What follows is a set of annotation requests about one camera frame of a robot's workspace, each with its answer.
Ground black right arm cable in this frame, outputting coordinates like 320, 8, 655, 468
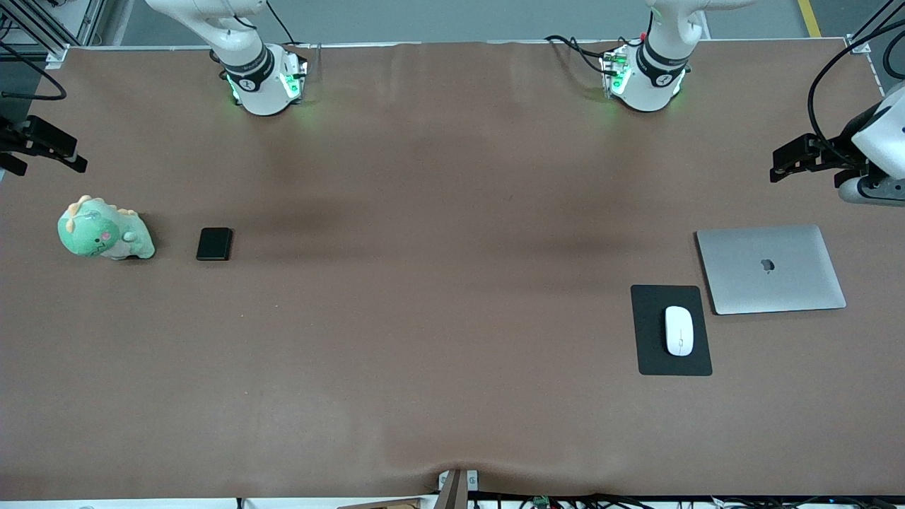
0, 41, 68, 100

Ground black base cable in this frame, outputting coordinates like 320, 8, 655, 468
544, 34, 617, 76
263, 0, 294, 47

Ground small black phone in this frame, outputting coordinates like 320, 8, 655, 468
197, 227, 233, 262

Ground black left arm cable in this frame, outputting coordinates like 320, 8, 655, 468
808, 18, 905, 167

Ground black left base cable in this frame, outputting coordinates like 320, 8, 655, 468
544, 34, 617, 76

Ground aluminium frame post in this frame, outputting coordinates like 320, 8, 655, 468
0, 0, 107, 68
847, 0, 905, 54

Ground green dinosaur plush toy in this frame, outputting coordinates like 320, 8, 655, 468
58, 195, 156, 261

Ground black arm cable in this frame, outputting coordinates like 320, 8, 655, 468
808, 18, 905, 167
0, 41, 68, 100

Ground brown table cover mat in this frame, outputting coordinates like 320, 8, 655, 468
0, 39, 905, 501

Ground silver closed laptop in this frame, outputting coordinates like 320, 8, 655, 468
695, 225, 847, 315

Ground white computer mouse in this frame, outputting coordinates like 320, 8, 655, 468
664, 305, 695, 357

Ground black right base cable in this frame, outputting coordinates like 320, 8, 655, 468
263, 0, 294, 47

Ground black mouse pad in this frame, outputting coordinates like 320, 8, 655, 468
631, 285, 713, 377

